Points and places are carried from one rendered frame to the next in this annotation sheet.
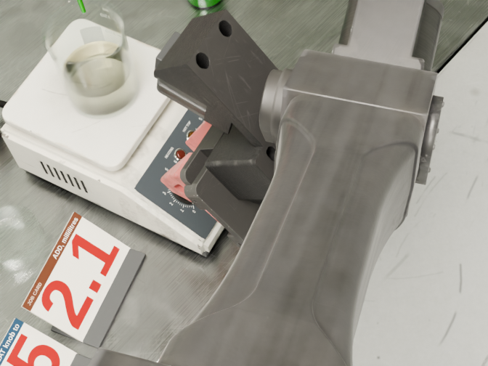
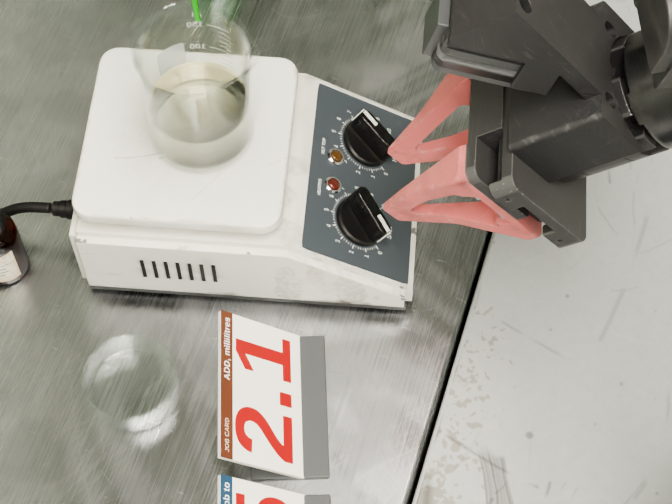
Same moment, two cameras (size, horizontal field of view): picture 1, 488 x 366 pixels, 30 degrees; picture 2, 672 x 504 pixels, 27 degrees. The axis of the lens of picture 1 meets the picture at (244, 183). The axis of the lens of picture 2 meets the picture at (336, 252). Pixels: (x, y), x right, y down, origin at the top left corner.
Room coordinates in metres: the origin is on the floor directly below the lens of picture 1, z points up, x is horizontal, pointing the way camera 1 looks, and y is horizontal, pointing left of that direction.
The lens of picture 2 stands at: (0.03, 0.28, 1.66)
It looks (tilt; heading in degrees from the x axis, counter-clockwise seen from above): 60 degrees down; 328
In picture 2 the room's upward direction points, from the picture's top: straight up
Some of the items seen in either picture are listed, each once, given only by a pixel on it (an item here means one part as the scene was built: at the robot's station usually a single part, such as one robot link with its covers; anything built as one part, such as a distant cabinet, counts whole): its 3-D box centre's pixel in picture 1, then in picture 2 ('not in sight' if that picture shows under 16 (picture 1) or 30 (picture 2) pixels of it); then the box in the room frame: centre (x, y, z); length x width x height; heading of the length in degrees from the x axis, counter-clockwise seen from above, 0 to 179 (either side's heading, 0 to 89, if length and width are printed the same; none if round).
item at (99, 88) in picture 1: (96, 64); (202, 94); (0.46, 0.10, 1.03); 0.07 x 0.06 x 0.08; 44
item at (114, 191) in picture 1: (131, 131); (237, 180); (0.45, 0.09, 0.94); 0.22 x 0.13 x 0.08; 54
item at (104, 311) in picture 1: (86, 279); (273, 394); (0.32, 0.14, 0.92); 0.09 x 0.06 x 0.04; 151
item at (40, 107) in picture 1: (96, 91); (188, 137); (0.47, 0.11, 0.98); 0.12 x 0.12 x 0.01; 54
